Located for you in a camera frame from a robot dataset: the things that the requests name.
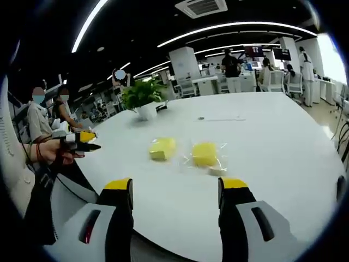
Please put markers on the green potted plant white pot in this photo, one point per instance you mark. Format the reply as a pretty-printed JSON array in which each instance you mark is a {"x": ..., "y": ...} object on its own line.
[{"x": 144, "y": 95}]

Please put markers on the small beige silicone block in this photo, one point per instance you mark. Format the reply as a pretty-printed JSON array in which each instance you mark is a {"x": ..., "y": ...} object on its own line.
[{"x": 217, "y": 171}]

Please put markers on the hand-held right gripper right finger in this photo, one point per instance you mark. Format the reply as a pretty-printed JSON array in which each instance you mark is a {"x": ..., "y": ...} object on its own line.
[{"x": 245, "y": 234}]

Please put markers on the wall monitor screen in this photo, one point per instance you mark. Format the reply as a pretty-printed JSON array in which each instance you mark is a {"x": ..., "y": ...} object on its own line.
[
  {"x": 282, "y": 54},
  {"x": 253, "y": 51}
]

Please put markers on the white office chair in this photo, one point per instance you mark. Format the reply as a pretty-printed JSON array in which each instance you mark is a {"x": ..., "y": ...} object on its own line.
[
  {"x": 187, "y": 87},
  {"x": 276, "y": 81},
  {"x": 295, "y": 85}
]

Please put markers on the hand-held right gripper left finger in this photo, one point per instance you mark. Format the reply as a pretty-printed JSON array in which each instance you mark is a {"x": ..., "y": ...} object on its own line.
[{"x": 109, "y": 234}]

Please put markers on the ceiling air conditioner vent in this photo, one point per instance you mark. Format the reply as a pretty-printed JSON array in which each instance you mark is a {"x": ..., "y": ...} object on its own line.
[{"x": 201, "y": 7}]

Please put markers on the yellow silicone block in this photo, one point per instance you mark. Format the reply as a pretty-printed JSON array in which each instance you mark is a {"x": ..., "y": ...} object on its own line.
[
  {"x": 162, "y": 148},
  {"x": 205, "y": 154}
]

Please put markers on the curved ceiling light strip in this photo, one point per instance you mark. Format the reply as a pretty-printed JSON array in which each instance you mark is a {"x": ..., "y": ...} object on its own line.
[
  {"x": 237, "y": 27},
  {"x": 87, "y": 24}
]

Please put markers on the person's left hand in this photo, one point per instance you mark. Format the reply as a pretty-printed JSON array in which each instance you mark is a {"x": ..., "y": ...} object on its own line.
[{"x": 49, "y": 152}]

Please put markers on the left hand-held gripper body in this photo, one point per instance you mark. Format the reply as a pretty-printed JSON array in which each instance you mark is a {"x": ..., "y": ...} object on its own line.
[{"x": 63, "y": 136}]

